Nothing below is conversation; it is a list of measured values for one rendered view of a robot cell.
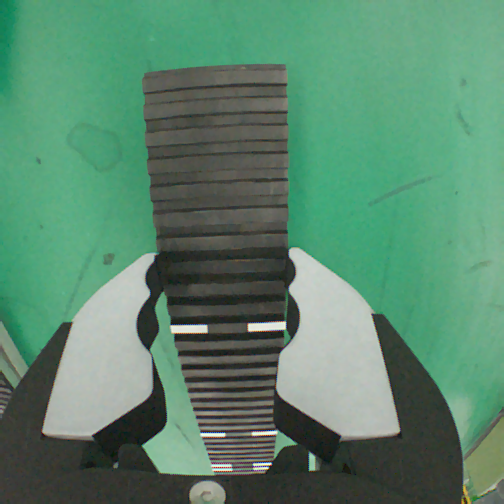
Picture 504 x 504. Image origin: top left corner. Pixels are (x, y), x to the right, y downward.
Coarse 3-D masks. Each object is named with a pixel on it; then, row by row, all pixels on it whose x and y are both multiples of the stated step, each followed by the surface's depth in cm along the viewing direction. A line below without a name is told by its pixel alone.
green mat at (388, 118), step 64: (0, 0) 8; (64, 0) 9; (128, 0) 10; (192, 0) 10; (256, 0) 10; (320, 0) 10; (384, 0) 10; (448, 0) 10; (0, 64) 10; (64, 64) 11; (128, 64) 11; (192, 64) 11; (320, 64) 12; (384, 64) 12; (448, 64) 11; (0, 128) 12; (64, 128) 12; (128, 128) 13; (320, 128) 13; (384, 128) 13; (448, 128) 13; (0, 192) 13; (64, 192) 14; (128, 192) 14; (320, 192) 15; (384, 192) 15; (448, 192) 15; (0, 256) 15; (64, 256) 16; (128, 256) 16; (320, 256) 16; (384, 256) 16; (448, 256) 17; (64, 320) 18; (448, 320) 19; (448, 384) 24; (192, 448) 27
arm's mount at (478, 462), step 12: (492, 432) 34; (480, 444) 36; (492, 444) 33; (468, 456) 40; (480, 456) 36; (492, 456) 32; (468, 468) 39; (480, 468) 35; (492, 468) 31; (480, 480) 34; (492, 480) 30; (480, 492) 33
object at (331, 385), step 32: (288, 256) 11; (288, 288) 12; (320, 288) 10; (352, 288) 10; (288, 320) 10; (320, 320) 8; (352, 320) 8; (288, 352) 8; (320, 352) 7; (352, 352) 7; (288, 384) 7; (320, 384) 7; (352, 384) 7; (384, 384) 6; (288, 416) 6; (320, 416) 6; (352, 416) 6; (384, 416) 6; (320, 448) 6
